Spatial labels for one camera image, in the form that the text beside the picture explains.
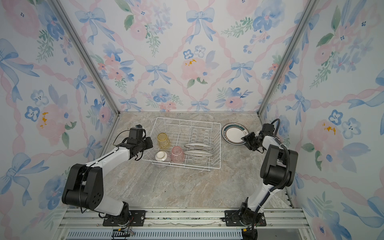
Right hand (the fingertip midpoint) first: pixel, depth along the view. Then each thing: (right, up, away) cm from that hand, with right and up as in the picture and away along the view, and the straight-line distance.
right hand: (243, 138), depth 97 cm
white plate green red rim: (-5, +3, +10) cm, 11 cm away
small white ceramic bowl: (-52, -10, -9) cm, 53 cm away
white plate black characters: (-29, -4, -5) cm, 30 cm away
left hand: (-58, 0, -5) cm, 59 cm away
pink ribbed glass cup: (-42, -9, -12) cm, 44 cm away
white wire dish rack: (-37, -3, -6) cm, 38 cm away
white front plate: (-30, -7, -15) cm, 34 cm away
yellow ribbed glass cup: (-51, -1, -5) cm, 51 cm away
